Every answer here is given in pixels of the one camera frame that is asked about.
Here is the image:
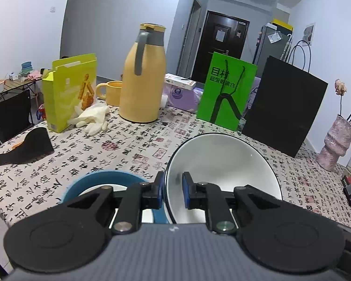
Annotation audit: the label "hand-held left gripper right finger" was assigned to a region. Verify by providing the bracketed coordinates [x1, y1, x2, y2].
[182, 172, 284, 235]

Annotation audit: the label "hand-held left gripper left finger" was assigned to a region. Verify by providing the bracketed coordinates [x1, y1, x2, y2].
[64, 170, 165, 235]

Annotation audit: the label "blue bowl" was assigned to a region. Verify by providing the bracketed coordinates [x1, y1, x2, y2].
[60, 170, 168, 224]

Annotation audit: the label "stack of teal bowls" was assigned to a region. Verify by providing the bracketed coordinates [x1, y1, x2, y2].
[20, 61, 33, 77]

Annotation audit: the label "calligraphy print tablecloth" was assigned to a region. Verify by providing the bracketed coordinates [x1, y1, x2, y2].
[0, 105, 351, 232]

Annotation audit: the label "purple tissue pack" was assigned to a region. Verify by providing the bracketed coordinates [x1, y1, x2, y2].
[163, 82, 207, 112]

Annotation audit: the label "yellow thermos jug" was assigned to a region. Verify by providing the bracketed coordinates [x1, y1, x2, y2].
[119, 23, 167, 124]

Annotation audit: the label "white rubber gloves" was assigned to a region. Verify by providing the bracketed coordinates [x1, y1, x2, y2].
[67, 103, 110, 137]

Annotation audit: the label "pink textured vase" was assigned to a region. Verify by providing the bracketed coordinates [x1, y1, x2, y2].
[316, 115, 351, 172]

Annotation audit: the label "yellow mug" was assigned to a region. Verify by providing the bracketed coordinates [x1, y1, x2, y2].
[96, 80, 123, 107]

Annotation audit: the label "green paper bag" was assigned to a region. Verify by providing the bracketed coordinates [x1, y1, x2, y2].
[196, 52, 258, 131]

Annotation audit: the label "flat white box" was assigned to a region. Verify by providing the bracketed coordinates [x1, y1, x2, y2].
[165, 73, 197, 91]

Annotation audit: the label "black paper bag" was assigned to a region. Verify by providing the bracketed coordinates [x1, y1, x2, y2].
[241, 43, 329, 159]

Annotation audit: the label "yellow-green snack box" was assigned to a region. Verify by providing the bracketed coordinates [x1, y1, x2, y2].
[42, 53, 98, 133]

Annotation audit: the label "black flat tool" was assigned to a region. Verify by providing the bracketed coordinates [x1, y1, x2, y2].
[0, 127, 55, 168]

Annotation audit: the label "dark entrance door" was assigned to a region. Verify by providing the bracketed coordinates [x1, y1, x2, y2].
[191, 10, 250, 84]

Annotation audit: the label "grey interior door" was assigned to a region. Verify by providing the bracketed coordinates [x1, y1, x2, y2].
[177, 0, 202, 78]

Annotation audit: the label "grey refrigerator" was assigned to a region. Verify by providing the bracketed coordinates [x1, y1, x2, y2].
[253, 23, 293, 71]

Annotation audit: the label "black folding chair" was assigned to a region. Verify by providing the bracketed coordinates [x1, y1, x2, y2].
[0, 89, 36, 146]

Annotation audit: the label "clear umbrella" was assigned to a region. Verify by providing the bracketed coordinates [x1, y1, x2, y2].
[282, 33, 293, 63]

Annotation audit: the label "clear plastic packet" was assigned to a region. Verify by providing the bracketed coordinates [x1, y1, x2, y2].
[267, 31, 282, 45]

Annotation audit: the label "small wooden folding table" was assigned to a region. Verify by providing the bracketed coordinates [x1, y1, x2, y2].
[0, 76, 44, 109]

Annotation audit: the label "yellow black box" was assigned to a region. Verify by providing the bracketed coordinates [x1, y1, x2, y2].
[272, 18, 293, 31]

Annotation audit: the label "framed wall picture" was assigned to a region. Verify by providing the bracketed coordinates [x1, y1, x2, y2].
[303, 23, 316, 46]

